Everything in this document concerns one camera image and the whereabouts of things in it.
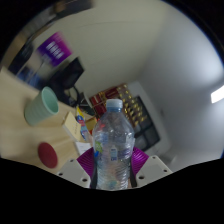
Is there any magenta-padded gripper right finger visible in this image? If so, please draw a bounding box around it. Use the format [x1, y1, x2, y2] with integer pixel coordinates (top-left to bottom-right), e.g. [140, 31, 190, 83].
[128, 146, 174, 188]

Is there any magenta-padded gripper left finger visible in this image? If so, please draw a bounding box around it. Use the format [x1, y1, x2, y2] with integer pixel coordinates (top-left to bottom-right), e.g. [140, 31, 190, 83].
[55, 147, 98, 190]

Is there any clear plastic water bottle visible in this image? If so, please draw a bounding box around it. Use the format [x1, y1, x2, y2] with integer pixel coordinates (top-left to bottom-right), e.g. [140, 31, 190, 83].
[91, 98, 136, 191]

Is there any white printed booklet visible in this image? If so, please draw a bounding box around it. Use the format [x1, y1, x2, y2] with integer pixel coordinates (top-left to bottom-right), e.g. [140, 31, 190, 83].
[73, 141, 93, 156]

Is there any flat round red coaster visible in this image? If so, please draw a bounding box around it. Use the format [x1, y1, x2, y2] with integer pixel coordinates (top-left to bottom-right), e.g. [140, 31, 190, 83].
[37, 141, 59, 169]

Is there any black framed glass door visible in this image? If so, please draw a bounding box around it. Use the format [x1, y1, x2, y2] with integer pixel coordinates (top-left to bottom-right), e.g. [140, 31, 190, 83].
[128, 94, 162, 153]

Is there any tan book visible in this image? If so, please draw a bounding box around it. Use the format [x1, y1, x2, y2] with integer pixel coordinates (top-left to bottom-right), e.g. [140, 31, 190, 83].
[61, 111, 84, 143]

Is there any yellow gift box red ribbon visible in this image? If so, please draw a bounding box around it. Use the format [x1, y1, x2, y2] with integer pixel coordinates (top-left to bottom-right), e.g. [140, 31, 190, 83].
[84, 116, 98, 133]

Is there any pale green ribbed cup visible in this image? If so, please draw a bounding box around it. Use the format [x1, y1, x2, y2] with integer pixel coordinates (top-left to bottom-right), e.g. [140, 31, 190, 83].
[23, 86, 60, 127]

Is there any wooden shelf unit with trophies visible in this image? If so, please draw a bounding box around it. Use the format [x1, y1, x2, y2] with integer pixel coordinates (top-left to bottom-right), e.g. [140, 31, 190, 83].
[89, 83, 149, 128]

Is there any black office chair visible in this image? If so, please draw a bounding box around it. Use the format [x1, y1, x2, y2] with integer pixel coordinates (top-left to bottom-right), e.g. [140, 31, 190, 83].
[49, 57, 86, 101]

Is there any ceiling tube light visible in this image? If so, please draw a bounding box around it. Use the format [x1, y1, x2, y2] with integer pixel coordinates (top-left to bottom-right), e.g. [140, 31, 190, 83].
[210, 84, 224, 104]

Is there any purple sign board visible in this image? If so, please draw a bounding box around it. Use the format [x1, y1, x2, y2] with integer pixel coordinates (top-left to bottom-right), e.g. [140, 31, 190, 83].
[36, 31, 73, 67]

